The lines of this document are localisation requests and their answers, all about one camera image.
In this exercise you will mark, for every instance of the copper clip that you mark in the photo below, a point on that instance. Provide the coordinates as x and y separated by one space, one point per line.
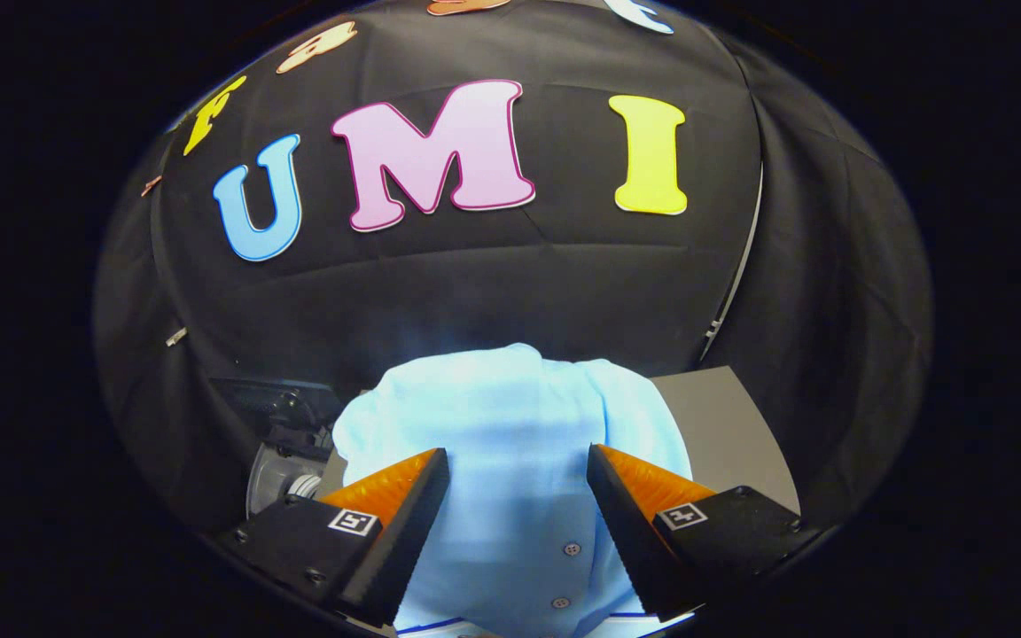
151 184

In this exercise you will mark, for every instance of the light blue shirt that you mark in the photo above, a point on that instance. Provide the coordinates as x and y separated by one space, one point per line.
510 425

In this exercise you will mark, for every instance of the silver clip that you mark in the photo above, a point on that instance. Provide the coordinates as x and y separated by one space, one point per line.
175 337

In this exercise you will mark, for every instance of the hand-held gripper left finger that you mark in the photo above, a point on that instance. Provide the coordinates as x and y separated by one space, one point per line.
404 532

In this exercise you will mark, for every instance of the black backdrop cloth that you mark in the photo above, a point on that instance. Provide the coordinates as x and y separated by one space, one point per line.
519 283

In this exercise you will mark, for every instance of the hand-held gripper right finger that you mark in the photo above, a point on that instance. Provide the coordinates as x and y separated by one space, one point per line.
630 532

